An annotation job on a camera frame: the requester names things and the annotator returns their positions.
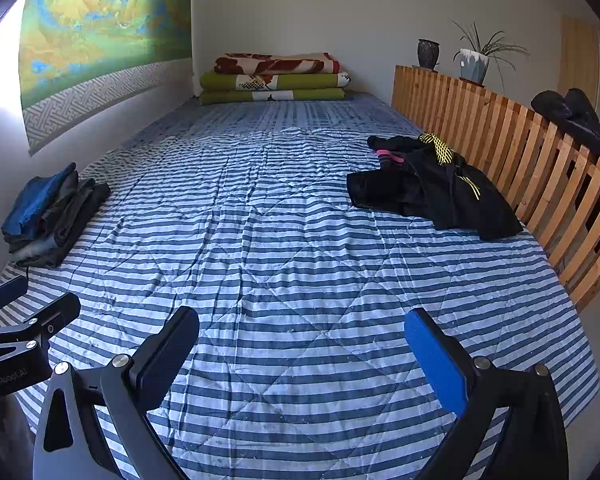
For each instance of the black pink-striped garment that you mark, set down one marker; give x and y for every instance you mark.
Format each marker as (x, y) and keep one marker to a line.
(390, 152)

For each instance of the bright window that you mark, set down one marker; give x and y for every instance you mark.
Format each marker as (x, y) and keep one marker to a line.
(2, 55)

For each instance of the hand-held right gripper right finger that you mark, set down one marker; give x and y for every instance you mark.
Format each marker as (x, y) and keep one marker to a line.
(437, 360)

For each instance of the light wooden door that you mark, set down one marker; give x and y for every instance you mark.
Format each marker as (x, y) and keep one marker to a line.
(577, 65)

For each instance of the blue white striped bedspread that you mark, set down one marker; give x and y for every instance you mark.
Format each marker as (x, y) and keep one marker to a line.
(280, 240)

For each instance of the plain green folded quilt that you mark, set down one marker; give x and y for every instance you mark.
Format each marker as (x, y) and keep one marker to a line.
(230, 96)

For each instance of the dark ceramic vase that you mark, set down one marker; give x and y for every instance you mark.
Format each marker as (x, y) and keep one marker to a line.
(428, 54)

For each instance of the potted plant in white pot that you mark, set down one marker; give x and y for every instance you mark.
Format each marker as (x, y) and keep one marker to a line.
(474, 64)

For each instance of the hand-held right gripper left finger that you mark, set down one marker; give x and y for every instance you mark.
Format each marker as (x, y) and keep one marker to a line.
(165, 355)

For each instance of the green landscape wall tapestry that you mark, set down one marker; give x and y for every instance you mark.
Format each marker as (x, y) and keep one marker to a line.
(105, 25)

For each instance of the red floral folded blanket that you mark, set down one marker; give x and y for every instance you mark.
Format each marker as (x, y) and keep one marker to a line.
(275, 64)

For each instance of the wooden slatted railing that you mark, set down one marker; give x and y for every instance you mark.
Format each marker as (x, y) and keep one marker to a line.
(530, 140)

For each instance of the folded blue jeans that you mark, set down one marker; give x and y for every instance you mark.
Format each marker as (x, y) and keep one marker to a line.
(32, 205)

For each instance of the green floral folded quilt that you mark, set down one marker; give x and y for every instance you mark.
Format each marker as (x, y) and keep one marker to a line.
(275, 81)

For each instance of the black yellow-patterned garment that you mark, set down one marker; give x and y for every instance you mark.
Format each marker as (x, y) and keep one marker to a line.
(480, 205)

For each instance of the folded dark grey clothes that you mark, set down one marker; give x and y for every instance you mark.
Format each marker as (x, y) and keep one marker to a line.
(70, 225)

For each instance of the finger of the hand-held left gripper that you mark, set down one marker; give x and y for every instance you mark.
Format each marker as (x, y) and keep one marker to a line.
(50, 317)
(2, 295)

